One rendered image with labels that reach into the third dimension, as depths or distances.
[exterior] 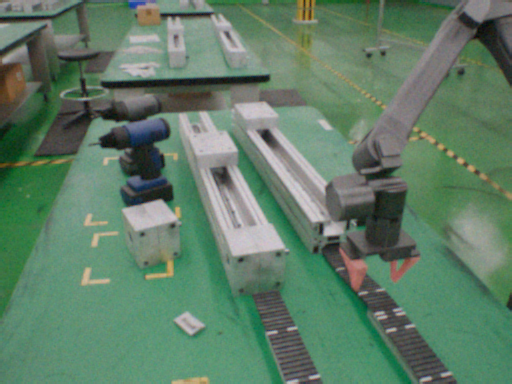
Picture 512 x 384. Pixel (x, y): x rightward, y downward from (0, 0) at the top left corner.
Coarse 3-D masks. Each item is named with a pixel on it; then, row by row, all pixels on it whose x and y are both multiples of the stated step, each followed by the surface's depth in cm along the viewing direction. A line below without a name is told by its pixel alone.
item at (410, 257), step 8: (408, 248) 76; (416, 248) 79; (384, 256) 76; (392, 256) 76; (400, 256) 76; (408, 256) 77; (416, 256) 78; (392, 264) 83; (408, 264) 79; (392, 272) 83; (400, 272) 81
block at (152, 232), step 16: (128, 208) 98; (144, 208) 98; (160, 208) 98; (128, 224) 95; (144, 224) 92; (160, 224) 93; (176, 224) 94; (128, 240) 99; (144, 240) 92; (160, 240) 94; (176, 240) 96; (144, 256) 94; (160, 256) 96; (176, 256) 98
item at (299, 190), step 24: (240, 144) 156; (264, 144) 134; (288, 144) 134; (264, 168) 129; (288, 168) 126; (312, 168) 119; (288, 192) 110; (312, 192) 115; (288, 216) 112; (312, 216) 97; (312, 240) 99; (336, 240) 99
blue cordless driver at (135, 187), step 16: (112, 128) 108; (128, 128) 108; (144, 128) 110; (160, 128) 112; (96, 144) 106; (112, 144) 107; (128, 144) 109; (144, 144) 112; (144, 160) 114; (160, 160) 118; (144, 176) 116; (160, 176) 119; (128, 192) 115; (144, 192) 115; (160, 192) 118
